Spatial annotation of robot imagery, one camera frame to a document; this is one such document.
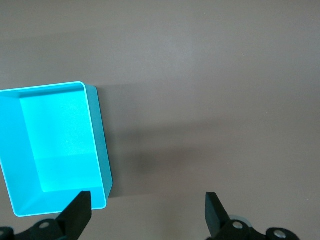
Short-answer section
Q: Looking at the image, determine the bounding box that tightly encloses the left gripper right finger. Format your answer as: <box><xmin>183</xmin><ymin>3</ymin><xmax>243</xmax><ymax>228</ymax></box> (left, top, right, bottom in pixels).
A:
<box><xmin>205</xmin><ymin>191</ymin><xmax>300</xmax><ymax>240</ymax></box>

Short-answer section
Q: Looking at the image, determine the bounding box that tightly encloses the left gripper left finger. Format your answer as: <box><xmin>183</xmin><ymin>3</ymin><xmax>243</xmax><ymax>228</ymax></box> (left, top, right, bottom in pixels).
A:
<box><xmin>0</xmin><ymin>191</ymin><xmax>94</xmax><ymax>240</ymax></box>

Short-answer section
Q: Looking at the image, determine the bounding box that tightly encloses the teal plastic bin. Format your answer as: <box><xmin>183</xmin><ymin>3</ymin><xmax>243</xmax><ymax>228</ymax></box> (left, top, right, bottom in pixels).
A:
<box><xmin>0</xmin><ymin>80</ymin><xmax>115</xmax><ymax>218</ymax></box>

